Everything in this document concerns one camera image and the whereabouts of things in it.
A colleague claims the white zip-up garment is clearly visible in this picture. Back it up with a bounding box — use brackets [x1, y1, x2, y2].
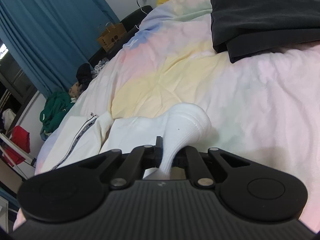
[35, 103, 212, 179]

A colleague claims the pastel rainbow bed quilt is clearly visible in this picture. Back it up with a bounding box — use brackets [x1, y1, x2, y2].
[12, 0, 320, 233]

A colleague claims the black knit hat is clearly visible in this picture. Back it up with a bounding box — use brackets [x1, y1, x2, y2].
[76, 63, 93, 91]

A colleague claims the green garment pile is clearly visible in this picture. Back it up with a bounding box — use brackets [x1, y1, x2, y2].
[40, 92, 74, 134]

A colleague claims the red cloth on rack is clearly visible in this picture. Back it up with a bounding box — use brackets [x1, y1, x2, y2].
[1, 126, 33, 166]

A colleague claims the brown paper bag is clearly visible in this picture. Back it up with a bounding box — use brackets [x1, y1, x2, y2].
[97, 22, 127, 52]

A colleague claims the metal drying rack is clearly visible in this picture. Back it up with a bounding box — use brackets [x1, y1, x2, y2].
[1, 133, 36, 180]

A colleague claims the black folded garment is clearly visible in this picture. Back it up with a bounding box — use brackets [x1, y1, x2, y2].
[210, 0, 319, 63]

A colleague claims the blue curtain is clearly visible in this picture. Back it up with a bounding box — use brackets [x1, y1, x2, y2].
[1, 0, 119, 96]

